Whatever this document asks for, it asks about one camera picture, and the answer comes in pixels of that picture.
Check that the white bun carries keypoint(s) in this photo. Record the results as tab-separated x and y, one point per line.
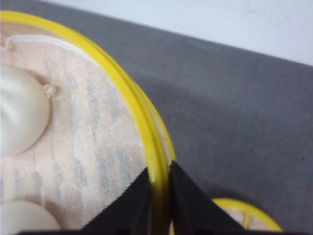
23	216
24	109

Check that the white bun upper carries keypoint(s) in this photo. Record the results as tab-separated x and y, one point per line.
24	109

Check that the wooden steamer drawer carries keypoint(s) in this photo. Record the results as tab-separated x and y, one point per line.
156	142

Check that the woven bamboo steamer lid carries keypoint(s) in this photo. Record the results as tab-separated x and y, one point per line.
248	215

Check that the pinkish steamer liner cloth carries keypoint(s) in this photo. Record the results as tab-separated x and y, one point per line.
91	150

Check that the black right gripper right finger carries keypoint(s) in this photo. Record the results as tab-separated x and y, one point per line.
193	213

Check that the white bun lower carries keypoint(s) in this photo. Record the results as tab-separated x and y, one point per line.
23	216

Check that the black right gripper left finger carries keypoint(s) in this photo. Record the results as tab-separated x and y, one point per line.
127	215

